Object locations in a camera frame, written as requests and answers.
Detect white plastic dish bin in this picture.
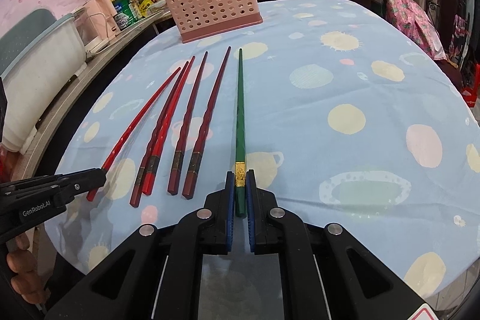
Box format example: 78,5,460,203
0,9,88,156

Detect green chopstick with gold band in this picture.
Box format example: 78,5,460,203
233,48,248,219

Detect pink electric kettle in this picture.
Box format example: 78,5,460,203
92,0,121,39

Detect grey wood-grain shelf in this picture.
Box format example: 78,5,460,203
22,10,177,171

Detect person's left hand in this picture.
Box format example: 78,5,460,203
5,230,51,306

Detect pink pineapple print cloth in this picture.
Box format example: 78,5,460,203
379,0,447,60

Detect dark maroon chopstick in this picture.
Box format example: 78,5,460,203
129,60,189,208
167,51,209,197
182,46,232,201

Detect red bag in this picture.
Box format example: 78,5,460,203
463,73,480,107

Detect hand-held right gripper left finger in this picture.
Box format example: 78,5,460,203
44,171,236,320

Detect pink perforated plastic utensil basket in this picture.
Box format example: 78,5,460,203
160,0,264,44

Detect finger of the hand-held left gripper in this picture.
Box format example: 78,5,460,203
0,167,109,196

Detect black metal chair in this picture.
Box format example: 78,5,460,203
425,0,456,54

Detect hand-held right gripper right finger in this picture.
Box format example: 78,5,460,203
245,169,430,320

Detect red lacquered chopstick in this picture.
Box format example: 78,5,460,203
86,67,182,201
142,55,196,195

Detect green tin can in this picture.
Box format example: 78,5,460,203
112,0,141,30

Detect hanging dark clothes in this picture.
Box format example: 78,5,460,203
442,0,480,88

